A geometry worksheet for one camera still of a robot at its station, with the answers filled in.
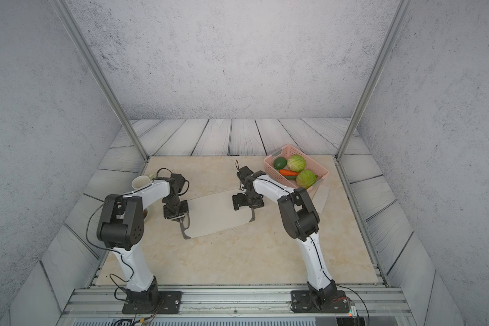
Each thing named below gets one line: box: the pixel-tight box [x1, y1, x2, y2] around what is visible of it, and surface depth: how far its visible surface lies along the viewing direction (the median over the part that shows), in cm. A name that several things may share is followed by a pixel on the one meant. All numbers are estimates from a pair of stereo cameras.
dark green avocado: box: [273, 156, 288, 170], surface depth 116 cm
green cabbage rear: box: [287, 154, 307, 173], surface depth 112 cm
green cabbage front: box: [296, 169, 319, 190], surface depth 104 cm
